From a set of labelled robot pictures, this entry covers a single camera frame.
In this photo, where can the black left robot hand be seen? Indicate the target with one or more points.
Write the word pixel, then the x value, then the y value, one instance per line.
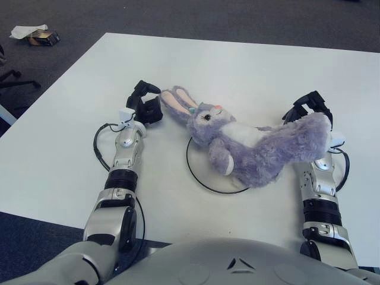
pixel 151 111

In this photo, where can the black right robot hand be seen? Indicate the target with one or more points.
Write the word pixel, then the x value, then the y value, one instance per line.
pixel 314 99

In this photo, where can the purple plush bunny doll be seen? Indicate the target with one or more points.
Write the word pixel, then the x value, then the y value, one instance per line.
pixel 252 148

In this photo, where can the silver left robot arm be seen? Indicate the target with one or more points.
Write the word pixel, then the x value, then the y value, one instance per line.
pixel 127 148

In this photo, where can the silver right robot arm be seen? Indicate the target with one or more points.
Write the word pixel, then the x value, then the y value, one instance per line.
pixel 320 184

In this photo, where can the white plate with black rim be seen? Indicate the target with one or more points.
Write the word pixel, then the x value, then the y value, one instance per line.
pixel 207 178

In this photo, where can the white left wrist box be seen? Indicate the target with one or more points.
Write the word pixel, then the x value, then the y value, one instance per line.
pixel 126 114

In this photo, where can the black cardboard box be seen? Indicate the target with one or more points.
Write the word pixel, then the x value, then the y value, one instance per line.
pixel 44 38

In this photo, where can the black office chair base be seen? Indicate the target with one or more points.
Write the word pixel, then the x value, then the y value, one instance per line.
pixel 17 84

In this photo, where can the white desk corner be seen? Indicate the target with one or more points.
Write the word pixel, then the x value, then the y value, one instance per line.
pixel 7 115

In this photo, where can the grey robot torso shell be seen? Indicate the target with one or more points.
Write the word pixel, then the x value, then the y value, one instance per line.
pixel 237 261

